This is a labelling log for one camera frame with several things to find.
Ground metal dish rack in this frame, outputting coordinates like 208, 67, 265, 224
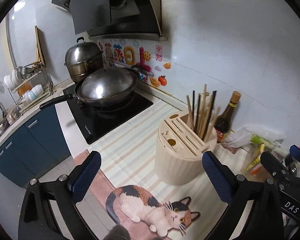
3, 63, 56, 111

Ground bundle of chopsticks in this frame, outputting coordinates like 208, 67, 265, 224
186, 84, 222, 141

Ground wooden cutting board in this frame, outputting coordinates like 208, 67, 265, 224
34, 25, 47, 66

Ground grey fuzzy object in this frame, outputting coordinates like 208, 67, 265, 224
107, 224, 131, 240

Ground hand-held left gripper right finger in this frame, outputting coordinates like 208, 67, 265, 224
202, 151, 285, 240

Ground green vegetable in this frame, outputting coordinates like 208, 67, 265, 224
250, 134, 283, 153

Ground black glass cooktop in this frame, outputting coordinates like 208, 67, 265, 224
63, 86, 154, 145

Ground steel wok lid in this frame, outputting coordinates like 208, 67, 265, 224
78, 67, 138, 100

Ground beige utensil holder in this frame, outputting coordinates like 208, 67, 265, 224
154, 113, 218, 186

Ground blue kitchen cabinet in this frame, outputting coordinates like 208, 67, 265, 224
0, 103, 72, 188

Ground colourful cartoon wall sticker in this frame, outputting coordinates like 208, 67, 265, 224
97, 39, 156, 83

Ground steel steamer pot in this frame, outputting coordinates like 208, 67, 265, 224
64, 37, 104, 84

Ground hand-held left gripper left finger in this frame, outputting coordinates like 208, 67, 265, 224
18, 151, 102, 240

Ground red square wall sticker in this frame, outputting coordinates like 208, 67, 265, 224
155, 45, 164, 61

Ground black wok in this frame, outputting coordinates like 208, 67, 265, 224
39, 65, 144, 110

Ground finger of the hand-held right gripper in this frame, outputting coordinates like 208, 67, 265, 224
289, 144, 300, 178
261, 151, 290, 184

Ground clear plastic bag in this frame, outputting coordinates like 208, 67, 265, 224
221, 127, 287, 178

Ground striped cat print mat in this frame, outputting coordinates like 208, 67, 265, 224
73, 100, 240, 240

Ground black range hood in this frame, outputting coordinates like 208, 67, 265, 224
51, 0, 163, 41

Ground yellow vegetable piece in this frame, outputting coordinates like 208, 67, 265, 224
244, 142, 266, 173

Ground rows of white bowls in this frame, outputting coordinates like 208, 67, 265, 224
3, 70, 44, 103

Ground dark sauce bottle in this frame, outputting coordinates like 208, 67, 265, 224
214, 91, 242, 144

